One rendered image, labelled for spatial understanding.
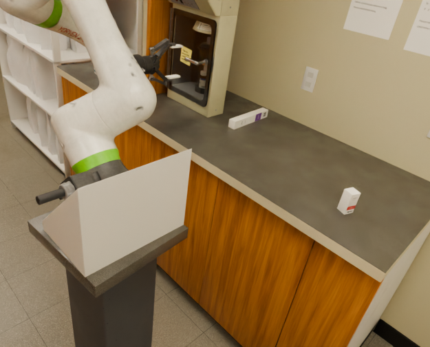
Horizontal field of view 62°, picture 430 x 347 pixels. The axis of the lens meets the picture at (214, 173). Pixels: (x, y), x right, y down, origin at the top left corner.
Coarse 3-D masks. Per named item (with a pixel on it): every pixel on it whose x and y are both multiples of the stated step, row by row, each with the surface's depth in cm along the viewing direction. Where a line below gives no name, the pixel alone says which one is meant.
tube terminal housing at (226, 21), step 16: (224, 0) 151; (208, 16) 158; (224, 16) 156; (224, 32) 160; (224, 48) 165; (224, 64) 169; (224, 80) 175; (176, 96) 190; (208, 96) 173; (224, 96) 180; (208, 112) 177
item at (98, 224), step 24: (144, 168) 84; (168, 168) 91; (96, 192) 77; (120, 192) 82; (144, 192) 88; (168, 192) 95; (48, 216) 92; (72, 216) 80; (96, 216) 80; (120, 216) 86; (144, 216) 92; (168, 216) 100; (72, 240) 85; (96, 240) 84; (120, 240) 90; (144, 240) 97; (96, 264) 87
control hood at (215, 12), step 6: (168, 0) 169; (198, 0) 150; (204, 0) 147; (210, 0) 146; (216, 0) 148; (186, 6) 162; (198, 6) 155; (204, 6) 151; (210, 6) 148; (216, 6) 150; (210, 12) 153; (216, 12) 151
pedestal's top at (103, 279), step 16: (32, 224) 99; (48, 240) 95; (160, 240) 101; (176, 240) 104; (64, 256) 91; (128, 256) 94; (144, 256) 95; (96, 272) 88; (112, 272) 89; (128, 272) 92; (96, 288) 85
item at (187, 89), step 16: (176, 16) 171; (192, 16) 163; (176, 32) 174; (192, 32) 166; (208, 32) 159; (176, 48) 178; (192, 48) 170; (208, 48) 162; (176, 64) 181; (192, 64) 173; (208, 64) 165; (176, 80) 185; (192, 80) 176; (208, 80) 168; (192, 96) 179
